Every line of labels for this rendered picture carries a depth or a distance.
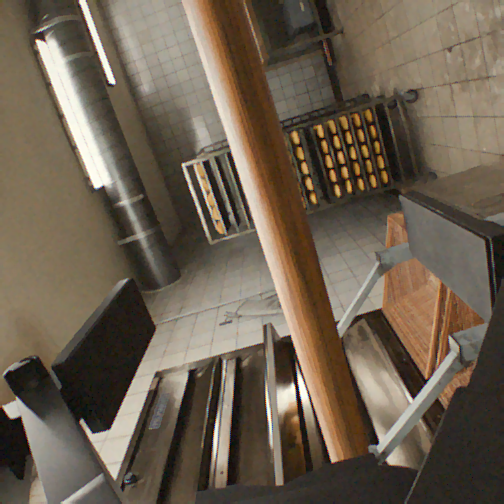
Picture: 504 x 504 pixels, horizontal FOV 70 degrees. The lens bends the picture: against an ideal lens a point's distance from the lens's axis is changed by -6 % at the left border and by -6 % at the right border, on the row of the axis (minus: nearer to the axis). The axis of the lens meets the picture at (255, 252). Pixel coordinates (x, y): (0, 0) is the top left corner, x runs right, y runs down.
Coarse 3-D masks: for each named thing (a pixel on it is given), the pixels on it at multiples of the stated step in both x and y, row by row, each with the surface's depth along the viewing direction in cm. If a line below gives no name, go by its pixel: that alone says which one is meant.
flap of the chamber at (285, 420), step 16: (272, 336) 176; (272, 352) 163; (288, 352) 191; (272, 368) 153; (288, 368) 174; (272, 384) 144; (288, 384) 160; (272, 400) 135; (288, 400) 148; (272, 416) 128; (288, 416) 137; (288, 432) 128; (288, 448) 119; (288, 464) 112; (304, 464) 126; (288, 480) 105
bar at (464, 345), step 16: (384, 256) 110; (400, 256) 110; (384, 272) 114; (368, 288) 115; (352, 304) 117; (464, 336) 67; (480, 336) 65; (464, 352) 65; (448, 368) 68; (432, 384) 69; (416, 400) 72; (432, 400) 70; (416, 416) 71; (400, 432) 73; (368, 448) 76; (384, 448) 74
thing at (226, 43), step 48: (192, 0) 17; (240, 0) 18; (240, 48) 18; (240, 96) 19; (240, 144) 20; (288, 192) 20; (288, 240) 21; (288, 288) 22; (336, 336) 24; (336, 384) 24; (336, 432) 26
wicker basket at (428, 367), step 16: (400, 224) 157; (400, 240) 174; (400, 272) 179; (416, 272) 180; (384, 288) 182; (400, 288) 182; (416, 288) 183; (432, 288) 177; (384, 304) 185; (400, 304) 181; (416, 304) 174; (432, 304) 168; (464, 304) 126; (400, 320) 172; (416, 320) 165; (432, 320) 159; (400, 336) 163; (416, 336) 157; (432, 336) 129; (416, 352) 150; (432, 352) 132; (432, 368) 135
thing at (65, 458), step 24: (24, 360) 11; (24, 384) 11; (48, 384) 11; (24, 408) 10; (48, 408) 10; (48, 432) 9; (72, 432) 8; (48, 456) 8; (72, 456) 8; (96, 456) 8; (48, 480) 7; (72, 480) 7; (96, 480) 6
